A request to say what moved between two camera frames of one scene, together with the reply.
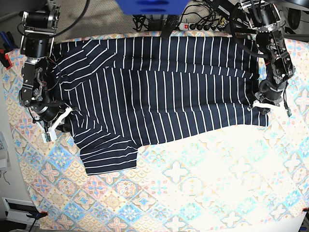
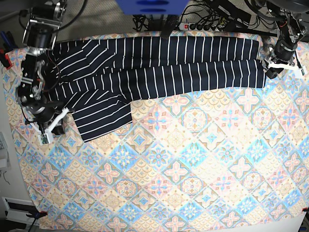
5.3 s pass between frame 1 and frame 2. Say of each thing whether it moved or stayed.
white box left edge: stayed
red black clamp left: stayed
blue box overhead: stayed
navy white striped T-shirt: moved
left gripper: moved
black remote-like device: stayed
